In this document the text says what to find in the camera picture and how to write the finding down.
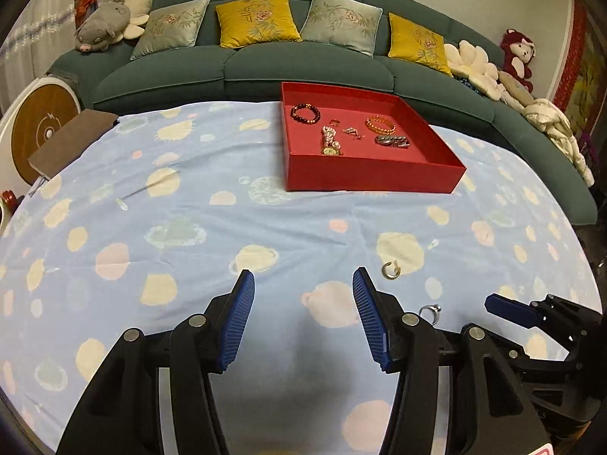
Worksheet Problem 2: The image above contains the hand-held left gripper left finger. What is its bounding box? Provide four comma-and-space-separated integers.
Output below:
57, 269, 257, 455

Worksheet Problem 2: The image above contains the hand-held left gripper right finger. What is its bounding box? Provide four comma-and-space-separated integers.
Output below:
352, 267, 553, 455

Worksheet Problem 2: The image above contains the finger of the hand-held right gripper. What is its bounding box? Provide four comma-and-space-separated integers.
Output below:
484, 294, 551, 330
493, 339, 572, 376

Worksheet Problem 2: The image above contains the silver ring with stone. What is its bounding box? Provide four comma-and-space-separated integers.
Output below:
418, 304, 443, 327

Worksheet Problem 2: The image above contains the red cardboard box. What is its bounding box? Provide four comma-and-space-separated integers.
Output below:
280, 82, 467, 193

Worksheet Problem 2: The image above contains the silver wristwatch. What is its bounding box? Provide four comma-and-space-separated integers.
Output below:
374, 135, 411, 151

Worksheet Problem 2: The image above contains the gold mesh bangle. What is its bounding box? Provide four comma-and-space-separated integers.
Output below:
365, 116, 397, 136

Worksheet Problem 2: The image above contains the dark beaded bracelet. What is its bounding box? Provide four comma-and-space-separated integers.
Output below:
290, 103, 322, 126

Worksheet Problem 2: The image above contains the blue planet print tablecloth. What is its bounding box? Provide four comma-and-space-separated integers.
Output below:
0, 99, 599, 455

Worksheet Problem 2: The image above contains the cream crumpled blanket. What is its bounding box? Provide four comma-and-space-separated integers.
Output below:
522, 99, 596, 188

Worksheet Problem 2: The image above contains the brown plush pillow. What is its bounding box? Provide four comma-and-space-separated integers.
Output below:
498, 70, 536, 107

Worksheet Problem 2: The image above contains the brown book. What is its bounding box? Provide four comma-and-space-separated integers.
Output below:
28, 110, 119, 181

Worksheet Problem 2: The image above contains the white flower-shaped cushion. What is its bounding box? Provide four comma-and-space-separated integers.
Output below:
443, 40, 503, 101

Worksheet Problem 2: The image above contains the white bear-shaped bin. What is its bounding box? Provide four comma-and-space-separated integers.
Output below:
0, 190, 24, 238

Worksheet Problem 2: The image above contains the red monkey plush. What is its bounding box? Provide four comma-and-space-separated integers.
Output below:
500, 28, 538, 93

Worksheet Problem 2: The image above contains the teal sofa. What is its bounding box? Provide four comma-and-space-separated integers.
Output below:
50, 0, 598, 226

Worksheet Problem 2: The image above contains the yellow embroidered cushion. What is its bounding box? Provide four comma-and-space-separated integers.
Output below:
388, 13, 453, 77
215, 0, 303, 49

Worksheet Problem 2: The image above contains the white appliance with wooden disc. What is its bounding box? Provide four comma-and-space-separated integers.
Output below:
0, 73, 81, 204

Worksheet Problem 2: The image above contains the grey-green embroidered cushion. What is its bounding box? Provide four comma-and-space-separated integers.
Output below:
130, 0, 212, 61
300, 0, 383, 58

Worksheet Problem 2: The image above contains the grey pig plush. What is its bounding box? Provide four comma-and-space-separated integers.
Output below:
73, 1, 132, 54

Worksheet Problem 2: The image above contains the white sheer curtain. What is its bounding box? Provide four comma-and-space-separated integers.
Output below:
0, 0, 81, 115

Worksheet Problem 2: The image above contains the red wall hanging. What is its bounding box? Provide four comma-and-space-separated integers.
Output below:
550, 0, 607, 133

